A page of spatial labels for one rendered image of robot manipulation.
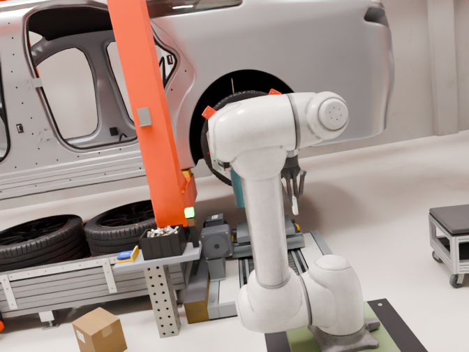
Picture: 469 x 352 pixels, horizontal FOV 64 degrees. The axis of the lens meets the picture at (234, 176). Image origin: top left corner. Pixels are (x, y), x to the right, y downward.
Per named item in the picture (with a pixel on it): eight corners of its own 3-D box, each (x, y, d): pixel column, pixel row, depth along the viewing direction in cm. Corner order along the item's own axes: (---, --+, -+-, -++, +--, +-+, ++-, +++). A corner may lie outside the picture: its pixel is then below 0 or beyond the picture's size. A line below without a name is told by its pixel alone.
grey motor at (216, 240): (236, 251, 269) (228, 205, 262) (238, 280, 228) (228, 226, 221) (212, 255, 270) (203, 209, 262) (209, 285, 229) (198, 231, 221)
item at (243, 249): (296, 229, 291) (294, 217, 289) (305, 248, 256) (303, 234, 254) (232, 239, 292) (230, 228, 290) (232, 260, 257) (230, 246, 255)
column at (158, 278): (181, 324, 208) (165, 254, 199) (179, 335, 198) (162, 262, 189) (163, 327, 208) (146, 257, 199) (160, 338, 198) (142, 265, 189)
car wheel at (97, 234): (180, 219, 301) (174, 191, 296) (197, 247, 239) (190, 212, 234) (95, 242, 284) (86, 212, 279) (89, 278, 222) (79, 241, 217)
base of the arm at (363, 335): (393, 344, 116) (391, 329, 114) (324, 360, 114) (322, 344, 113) (366, 312, 133) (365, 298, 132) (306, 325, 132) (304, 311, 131)
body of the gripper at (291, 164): (279, 159, 142) (283, 182, 144) (301, 155, 143) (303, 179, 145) (275, 156, 150) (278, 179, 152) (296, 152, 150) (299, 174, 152)
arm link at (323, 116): (331, 89, 96) (279, 98, 96) (357, 77, 78) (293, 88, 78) (338, 140, 97) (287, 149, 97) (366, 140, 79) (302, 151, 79)
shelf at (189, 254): (202, 245, 202) (201, 240, 201) (199, 259, 185) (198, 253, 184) (123, 258, 203) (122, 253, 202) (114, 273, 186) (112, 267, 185)
